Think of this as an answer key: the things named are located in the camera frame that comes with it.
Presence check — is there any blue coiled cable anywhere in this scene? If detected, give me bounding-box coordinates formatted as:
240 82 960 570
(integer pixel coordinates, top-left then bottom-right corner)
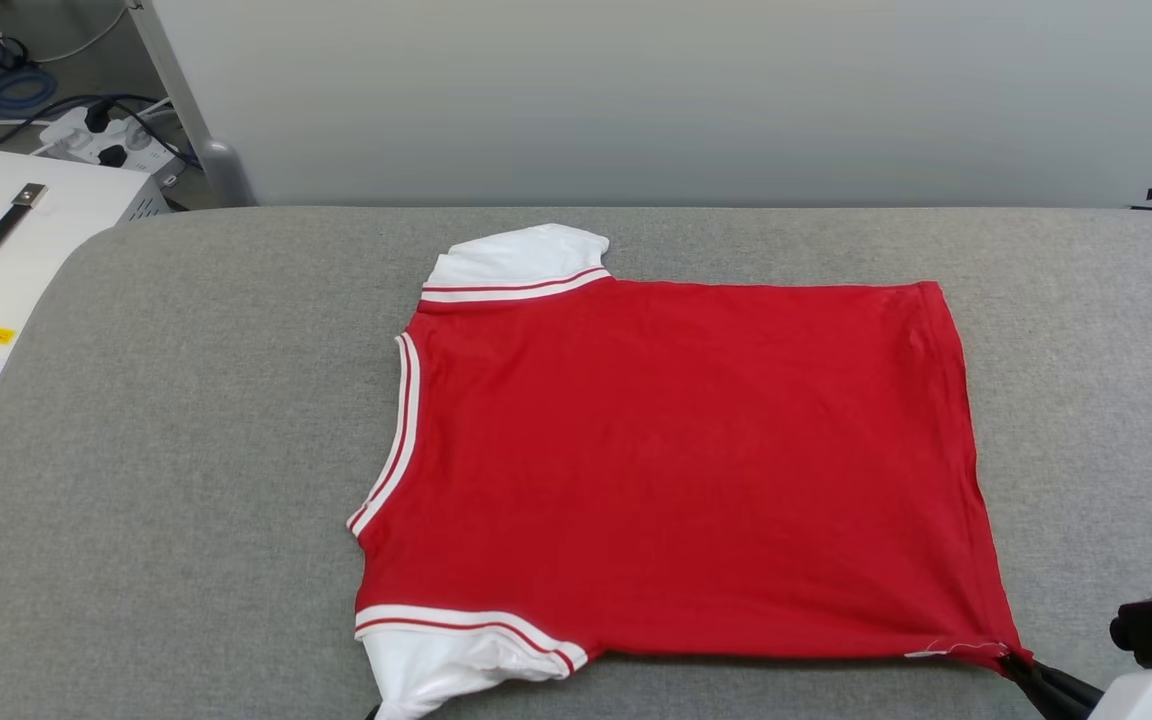
0 60 59 117

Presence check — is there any black floor cable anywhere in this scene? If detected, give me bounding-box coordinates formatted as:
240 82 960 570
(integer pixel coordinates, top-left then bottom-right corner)
0 94 199 169

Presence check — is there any red and white shirt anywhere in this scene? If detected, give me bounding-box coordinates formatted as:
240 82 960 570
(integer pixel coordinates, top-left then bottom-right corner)
346 223 1036 720

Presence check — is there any white partition panel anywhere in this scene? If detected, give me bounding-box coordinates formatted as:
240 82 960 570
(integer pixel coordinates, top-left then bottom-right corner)
126 0 1152 210

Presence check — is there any grey partition foot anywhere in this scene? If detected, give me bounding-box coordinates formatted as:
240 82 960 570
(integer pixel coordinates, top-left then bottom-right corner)
200 139 258 209

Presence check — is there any white power strip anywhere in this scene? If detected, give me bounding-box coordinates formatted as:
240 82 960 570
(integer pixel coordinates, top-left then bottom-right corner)
36 105 183 183

